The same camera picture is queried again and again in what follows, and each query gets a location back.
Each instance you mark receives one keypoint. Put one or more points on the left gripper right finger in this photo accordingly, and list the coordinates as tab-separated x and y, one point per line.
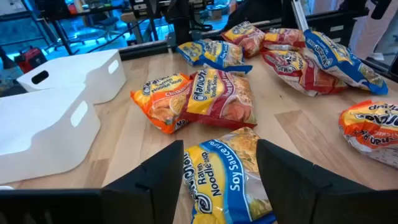
298	193

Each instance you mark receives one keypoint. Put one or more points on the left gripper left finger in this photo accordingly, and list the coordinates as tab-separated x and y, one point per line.
149	193

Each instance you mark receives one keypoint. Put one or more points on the blue soy sauce ramen packet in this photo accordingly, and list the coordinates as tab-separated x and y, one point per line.
224	174
227	54
339	59
189	51

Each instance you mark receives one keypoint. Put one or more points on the orange chicken ramen packet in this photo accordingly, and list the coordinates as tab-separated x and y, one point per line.
161	99
373	130

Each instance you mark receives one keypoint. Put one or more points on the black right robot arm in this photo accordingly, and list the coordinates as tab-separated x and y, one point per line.
182	21

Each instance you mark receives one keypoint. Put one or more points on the person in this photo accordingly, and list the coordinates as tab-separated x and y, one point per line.
363	34

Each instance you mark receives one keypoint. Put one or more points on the silver metal strut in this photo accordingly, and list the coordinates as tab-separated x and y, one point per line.
298	15

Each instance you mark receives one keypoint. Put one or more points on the red machine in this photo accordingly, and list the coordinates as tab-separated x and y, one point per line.
29	60

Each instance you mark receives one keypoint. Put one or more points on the black handheld device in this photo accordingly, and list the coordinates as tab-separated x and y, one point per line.
381	7

